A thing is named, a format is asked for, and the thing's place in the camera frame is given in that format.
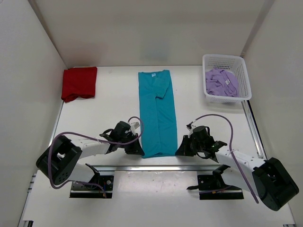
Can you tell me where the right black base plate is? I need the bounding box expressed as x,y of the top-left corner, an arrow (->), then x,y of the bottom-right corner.
187,175 -> 244,200

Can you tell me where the lavender cloth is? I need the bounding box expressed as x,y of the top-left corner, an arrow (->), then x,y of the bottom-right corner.
205,68 -> 240,97

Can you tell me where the red t shirt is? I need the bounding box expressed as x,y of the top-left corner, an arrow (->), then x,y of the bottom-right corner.
61,67 -> 98,103

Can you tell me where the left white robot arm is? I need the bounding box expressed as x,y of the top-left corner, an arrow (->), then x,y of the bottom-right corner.
36,120 -> 144,191

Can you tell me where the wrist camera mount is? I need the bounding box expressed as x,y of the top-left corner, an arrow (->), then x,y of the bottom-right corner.
128,122 -> 140,134
186,122 -> 196,138

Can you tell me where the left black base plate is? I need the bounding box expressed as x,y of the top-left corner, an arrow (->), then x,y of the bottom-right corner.
70,172 -> 114,199

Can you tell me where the white plastic basket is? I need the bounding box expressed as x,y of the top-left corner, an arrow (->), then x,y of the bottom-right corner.
202,54 -> 252,103

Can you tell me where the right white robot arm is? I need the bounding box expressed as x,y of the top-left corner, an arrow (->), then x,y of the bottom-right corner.
176,125 -> 299,211

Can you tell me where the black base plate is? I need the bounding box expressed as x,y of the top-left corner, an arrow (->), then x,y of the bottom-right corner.
70,172 -> 114,199
187,175 -> 244,200

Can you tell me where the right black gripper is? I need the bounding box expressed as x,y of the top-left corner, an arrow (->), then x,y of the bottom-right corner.
176,136 -> 205,157

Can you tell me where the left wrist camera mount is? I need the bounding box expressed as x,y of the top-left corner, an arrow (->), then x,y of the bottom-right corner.
128,122 -> 140,134

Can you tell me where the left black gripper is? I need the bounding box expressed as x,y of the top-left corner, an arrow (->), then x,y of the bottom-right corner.
118,133 -> 144,155

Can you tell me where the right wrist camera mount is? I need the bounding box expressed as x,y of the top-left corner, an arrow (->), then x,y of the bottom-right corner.
186,122 -> 196,138

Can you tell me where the teal t shirt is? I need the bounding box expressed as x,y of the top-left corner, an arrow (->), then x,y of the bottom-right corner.
138,70 -> 178,158

